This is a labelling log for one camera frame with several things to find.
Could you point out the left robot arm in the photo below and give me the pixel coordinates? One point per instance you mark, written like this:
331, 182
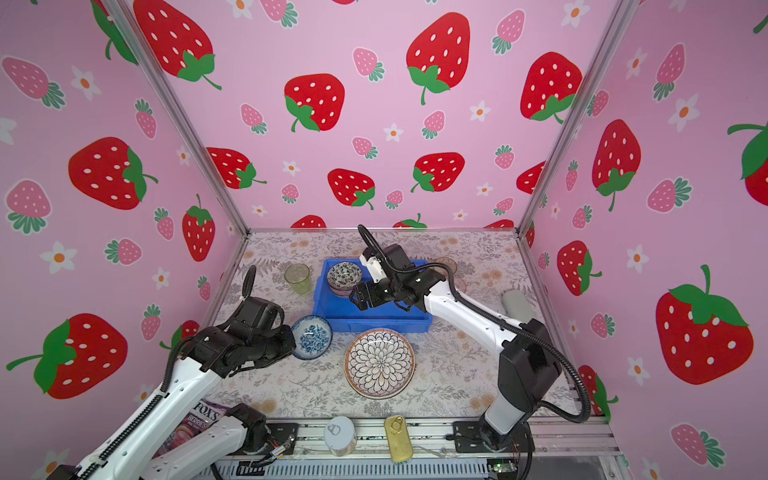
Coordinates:
129, 452

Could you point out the blue plastic bin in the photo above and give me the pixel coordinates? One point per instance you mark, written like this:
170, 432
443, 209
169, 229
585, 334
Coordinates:
345, 317

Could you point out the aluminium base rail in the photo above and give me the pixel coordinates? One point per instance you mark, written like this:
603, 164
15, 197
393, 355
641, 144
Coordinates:
443, 448

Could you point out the amber glass cup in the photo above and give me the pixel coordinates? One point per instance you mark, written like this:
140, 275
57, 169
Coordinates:
447, 264

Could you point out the green leaf patterned bowl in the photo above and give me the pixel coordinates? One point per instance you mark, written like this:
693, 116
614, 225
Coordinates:
344, 292

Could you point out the yellow oval tin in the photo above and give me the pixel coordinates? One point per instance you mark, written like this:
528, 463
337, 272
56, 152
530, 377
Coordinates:
398, 439

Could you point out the white round can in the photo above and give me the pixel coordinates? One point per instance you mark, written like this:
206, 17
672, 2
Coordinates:
340, 436

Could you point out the pink snack packet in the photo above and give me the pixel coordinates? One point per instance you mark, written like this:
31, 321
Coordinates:
201, 417

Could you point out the blue floral bowl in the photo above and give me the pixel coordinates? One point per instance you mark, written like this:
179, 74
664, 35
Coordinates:
313, 336

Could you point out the large floral patterned plate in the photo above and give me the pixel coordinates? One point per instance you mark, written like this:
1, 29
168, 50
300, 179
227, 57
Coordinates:
380, 363

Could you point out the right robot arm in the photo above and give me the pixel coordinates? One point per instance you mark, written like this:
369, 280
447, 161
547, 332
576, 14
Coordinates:
528, 364

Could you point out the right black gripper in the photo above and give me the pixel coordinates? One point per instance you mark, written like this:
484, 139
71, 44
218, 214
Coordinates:
371, 298

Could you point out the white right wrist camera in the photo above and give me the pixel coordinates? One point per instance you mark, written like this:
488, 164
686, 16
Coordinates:
374, 267

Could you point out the dark dotted bowl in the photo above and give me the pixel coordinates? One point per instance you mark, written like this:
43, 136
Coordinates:
344, 274

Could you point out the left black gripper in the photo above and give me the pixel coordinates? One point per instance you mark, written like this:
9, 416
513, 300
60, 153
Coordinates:
290, 341

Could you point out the grey oblong case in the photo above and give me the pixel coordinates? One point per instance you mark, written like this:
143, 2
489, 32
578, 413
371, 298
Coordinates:
517, 306

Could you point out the green glass cup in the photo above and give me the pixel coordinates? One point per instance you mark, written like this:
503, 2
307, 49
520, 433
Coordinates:
298, 277

